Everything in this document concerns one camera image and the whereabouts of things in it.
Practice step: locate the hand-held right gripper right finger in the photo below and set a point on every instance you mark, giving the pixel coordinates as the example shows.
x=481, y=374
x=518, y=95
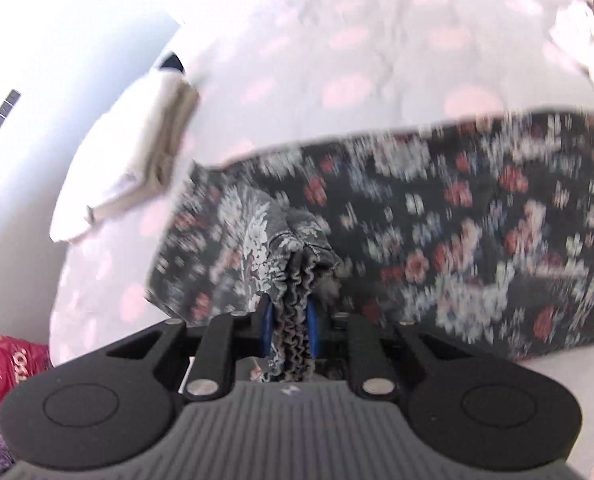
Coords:
x=313, y=325

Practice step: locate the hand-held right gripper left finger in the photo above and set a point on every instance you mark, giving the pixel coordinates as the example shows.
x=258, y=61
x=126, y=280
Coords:
x=265, y=322

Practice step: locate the dark floral garment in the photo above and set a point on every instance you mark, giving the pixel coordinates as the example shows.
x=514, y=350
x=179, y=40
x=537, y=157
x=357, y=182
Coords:
x=452, y=210

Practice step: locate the folded white garment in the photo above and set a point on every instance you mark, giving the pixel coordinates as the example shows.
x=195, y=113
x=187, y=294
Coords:
x=127, y=170

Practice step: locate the folded beige garment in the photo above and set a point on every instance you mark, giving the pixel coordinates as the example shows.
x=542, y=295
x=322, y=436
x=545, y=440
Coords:
x=172, y=130

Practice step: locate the red plastic bag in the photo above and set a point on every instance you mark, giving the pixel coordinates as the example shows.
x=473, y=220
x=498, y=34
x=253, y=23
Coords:
x=17, y=365

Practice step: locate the dark blue object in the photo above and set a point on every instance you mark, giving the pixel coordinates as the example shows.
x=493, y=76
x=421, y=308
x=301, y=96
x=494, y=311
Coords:
x=173, y=62

